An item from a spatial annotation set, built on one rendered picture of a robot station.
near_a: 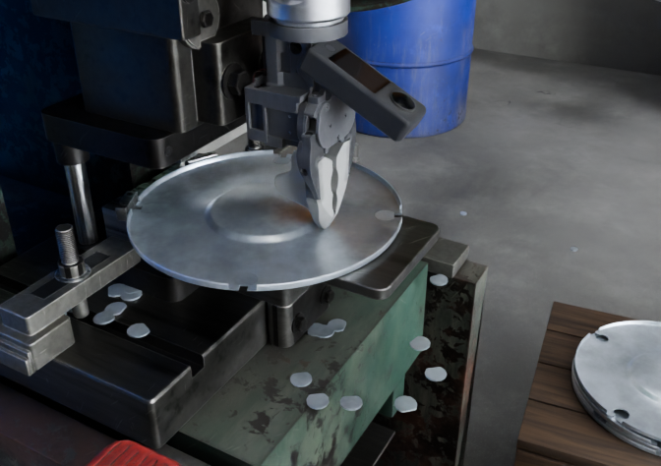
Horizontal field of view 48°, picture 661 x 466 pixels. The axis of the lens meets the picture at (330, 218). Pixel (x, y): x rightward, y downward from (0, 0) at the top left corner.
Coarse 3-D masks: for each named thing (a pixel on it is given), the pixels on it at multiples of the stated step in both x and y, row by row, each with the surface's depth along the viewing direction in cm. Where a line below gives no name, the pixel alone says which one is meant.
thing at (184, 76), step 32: (224, 0) 71; (256, 0) 75; (96, 32) 70; (128, 32) 68; (224, 32) 70; (96, 64) 71; (128, 64) 69; (160, 64) 67; (192, 64) 69; (224, 64) 68; (256, 64) 73; (96, 96) 73; (128, 96) 71; (160, 96) 69; (192, 96) 70; (224, 96) 69; (160, 128) 71; (192, 128) 71
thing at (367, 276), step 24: (408, 216) 79; (408, 240) 74; (432, 240) 75; (384, 264) 70; (408, 264) 70; (240, 288) 79; (312, 288) 81; (360, 288) 68; (384, 288) 67; (288, 312) 78; (312, 312) 82; (288, 336) 79
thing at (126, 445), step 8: (120, 440) 54; (128, 440) 54; (104, 448) 53; (112, 448) 53; (120, 448) 53; (128, 448) 53; (136, 448) 53; (144, 448) 53; (96, 456) 52; (104, 456) 52; (112, 456) 52; (120, 456) 52; (128, 456) 52; (136, 456) 52; (144, 456) 52; (152, 456) 52; (160, 456) 52; (88, 464) 52; (96, 464) 52; (104, 464) 52; (112, 464) 52; (120, 464) 51; (128, 464) 52; (136, 464) 51; (144, 464) 52; (152, 464) 51; (160, 464) 52; (168, 464) 52; (176, 464) 52
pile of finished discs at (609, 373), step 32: (640, 320) 128; (576, 352) 120; (608, 352) 121; (640, 352) 121; (576, 384) 115; (608, 384) 114; (640, 384) 114; (608, 416) 110; (640, 416) 109; (640, 448) 106
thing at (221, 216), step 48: (144, 192) 82; (192, 192) 83; (240, 192) 82; (384, 192) 83; (144, 240) 74; (192, 240) 74; (240, 240) 74; (288, 240) 74; (336, 240) 74; (384, 240) 74; (288, 288) 67
